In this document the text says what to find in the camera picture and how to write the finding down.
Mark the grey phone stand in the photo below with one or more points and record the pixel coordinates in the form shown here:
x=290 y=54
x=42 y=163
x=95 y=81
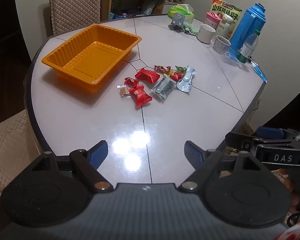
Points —
x=177 y=18

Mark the clear plastic water bottle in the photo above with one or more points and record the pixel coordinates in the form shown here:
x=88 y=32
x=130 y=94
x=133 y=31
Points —
x=247 y=48

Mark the red white-print candy packet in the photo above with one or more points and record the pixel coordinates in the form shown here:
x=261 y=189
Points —
x=139 y=96

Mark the blue white tube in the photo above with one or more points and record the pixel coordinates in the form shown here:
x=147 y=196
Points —
x=260 y=72

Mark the dark red long candy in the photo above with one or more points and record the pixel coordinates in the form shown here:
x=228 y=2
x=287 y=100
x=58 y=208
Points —
x=162 y=68

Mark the large red snack packet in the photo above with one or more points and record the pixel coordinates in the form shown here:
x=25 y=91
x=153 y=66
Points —
x=147 y=76

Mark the red yellow candy packet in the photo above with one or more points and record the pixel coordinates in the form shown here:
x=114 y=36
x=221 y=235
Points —
x=176 y=76

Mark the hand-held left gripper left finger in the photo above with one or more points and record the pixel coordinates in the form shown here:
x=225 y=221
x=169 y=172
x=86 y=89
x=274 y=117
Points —
x=98 y=153

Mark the green tissue box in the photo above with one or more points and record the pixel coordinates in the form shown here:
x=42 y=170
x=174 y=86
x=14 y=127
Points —
x=187 y=15

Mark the clear blue plastic box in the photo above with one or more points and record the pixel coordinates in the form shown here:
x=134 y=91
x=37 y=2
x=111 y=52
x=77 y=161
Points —
x=231 y=57

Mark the pink lidded bottle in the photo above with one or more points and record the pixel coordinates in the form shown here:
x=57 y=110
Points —
x=212 y=18

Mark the small green candy packet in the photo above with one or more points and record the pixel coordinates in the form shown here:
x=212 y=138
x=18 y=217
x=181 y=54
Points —
x=180 y=69

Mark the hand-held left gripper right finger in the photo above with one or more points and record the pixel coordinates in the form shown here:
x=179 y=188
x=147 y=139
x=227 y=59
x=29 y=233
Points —
x=193 y=155

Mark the patterned white cup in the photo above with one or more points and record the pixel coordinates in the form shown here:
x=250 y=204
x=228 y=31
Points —
x=221 y=45

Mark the sunflower seed snack bag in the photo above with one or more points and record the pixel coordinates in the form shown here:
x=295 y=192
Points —
x=230 y=7

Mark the small red candy packet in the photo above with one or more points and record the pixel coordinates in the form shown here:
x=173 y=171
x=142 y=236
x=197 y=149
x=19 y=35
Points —
x=130 y=81

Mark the white flask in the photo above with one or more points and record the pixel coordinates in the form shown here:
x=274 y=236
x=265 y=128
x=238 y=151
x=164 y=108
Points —
x=223 y=27

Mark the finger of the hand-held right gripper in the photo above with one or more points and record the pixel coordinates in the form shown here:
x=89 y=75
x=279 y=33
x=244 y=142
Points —
x=270 y=132
x=240 y=140

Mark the silver green snack packet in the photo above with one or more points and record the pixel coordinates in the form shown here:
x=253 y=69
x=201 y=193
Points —
x=186 y=80

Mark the brown candy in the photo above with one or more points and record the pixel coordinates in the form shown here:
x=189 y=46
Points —
x=124 y=91

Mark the clear dark snack packet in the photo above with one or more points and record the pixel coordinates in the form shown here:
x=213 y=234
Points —
x=163 y=87

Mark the blue thermos jug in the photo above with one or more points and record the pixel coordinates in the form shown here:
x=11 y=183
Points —
x=245 y=30

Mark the beige quilted chair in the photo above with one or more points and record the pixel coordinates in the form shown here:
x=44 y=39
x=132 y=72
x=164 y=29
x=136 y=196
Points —
x=7 y=152
x=75 y=5

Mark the orange plastic tray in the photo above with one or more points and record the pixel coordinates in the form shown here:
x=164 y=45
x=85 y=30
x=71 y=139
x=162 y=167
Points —
x=90 y=55

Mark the green cloth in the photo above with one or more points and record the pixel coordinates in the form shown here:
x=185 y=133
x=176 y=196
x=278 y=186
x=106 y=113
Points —
x=191 y=28

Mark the red white patterned clothing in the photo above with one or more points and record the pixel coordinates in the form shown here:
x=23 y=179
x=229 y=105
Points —
x=292 y=233

